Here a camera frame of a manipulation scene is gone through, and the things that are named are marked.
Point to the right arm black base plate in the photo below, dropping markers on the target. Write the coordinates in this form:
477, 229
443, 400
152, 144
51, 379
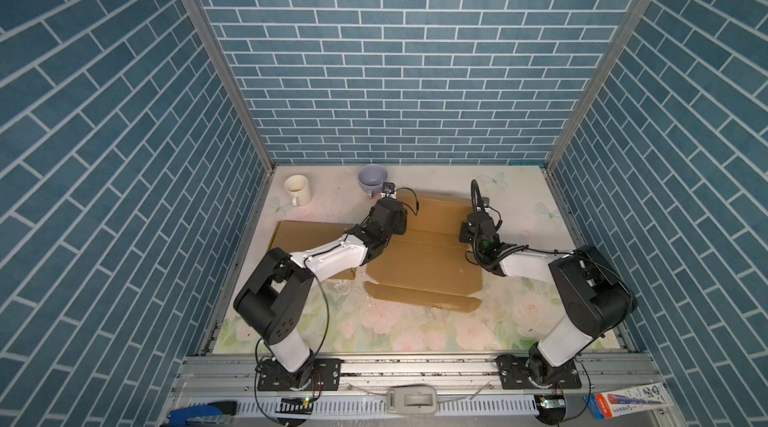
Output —
518, 373

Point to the brown cardboard box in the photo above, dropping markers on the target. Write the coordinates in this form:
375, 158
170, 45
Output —
293, 236

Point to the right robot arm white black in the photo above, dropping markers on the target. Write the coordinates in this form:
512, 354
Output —
594, 296

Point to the white ceramic mug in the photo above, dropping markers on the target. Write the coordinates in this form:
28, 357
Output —
299, 190

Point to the small green circuit board right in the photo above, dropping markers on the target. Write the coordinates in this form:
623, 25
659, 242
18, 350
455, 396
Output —
551, 402

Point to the grey plastic handle clamp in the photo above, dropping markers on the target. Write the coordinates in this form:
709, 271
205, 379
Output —
416, 399

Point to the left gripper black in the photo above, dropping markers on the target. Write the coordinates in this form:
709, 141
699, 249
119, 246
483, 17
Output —
401, 221

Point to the aluminium mounting rail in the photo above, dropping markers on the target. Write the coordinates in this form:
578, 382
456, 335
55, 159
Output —
233, 376

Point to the blue tool at bottom left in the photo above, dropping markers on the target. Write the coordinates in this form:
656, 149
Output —
219, 413

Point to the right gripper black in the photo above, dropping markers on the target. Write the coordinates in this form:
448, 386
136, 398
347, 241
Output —
463, 232

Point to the white red blue carton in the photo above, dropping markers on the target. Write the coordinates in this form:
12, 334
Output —
612, 404

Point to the lavender speckled ceramic cup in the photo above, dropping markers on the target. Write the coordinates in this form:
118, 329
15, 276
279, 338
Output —
371, 178

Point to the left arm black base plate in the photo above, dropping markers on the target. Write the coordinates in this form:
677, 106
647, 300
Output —
300, 374

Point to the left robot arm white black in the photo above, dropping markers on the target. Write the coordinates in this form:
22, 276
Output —
272, 299

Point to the brown cardboard sheet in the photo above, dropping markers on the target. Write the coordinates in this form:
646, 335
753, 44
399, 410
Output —
426, 266

